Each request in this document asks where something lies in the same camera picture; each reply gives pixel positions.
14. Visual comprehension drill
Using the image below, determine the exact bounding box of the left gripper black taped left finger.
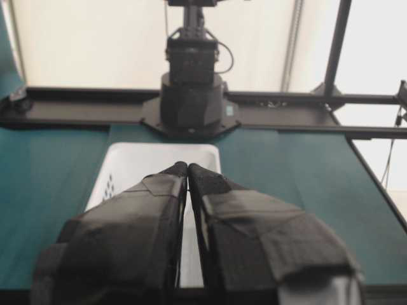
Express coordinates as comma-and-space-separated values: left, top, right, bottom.
31, 161, 188, 304

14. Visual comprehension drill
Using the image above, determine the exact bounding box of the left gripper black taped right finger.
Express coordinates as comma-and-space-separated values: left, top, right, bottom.
188, 163, 364, 304

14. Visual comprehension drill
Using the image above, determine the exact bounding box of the white plastic perforated basket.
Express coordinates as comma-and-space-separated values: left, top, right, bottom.
85, 142, 221, 288

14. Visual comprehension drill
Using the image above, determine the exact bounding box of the black robot torso column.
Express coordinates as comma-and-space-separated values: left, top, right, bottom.
141, 1, 240, 138

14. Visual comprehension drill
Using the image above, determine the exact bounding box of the black aluminium frame rail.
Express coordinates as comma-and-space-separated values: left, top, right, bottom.
1, 87, 406, 139

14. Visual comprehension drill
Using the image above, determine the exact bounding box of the black vertical frame post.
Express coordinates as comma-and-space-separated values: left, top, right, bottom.
317, 0, 352, 97

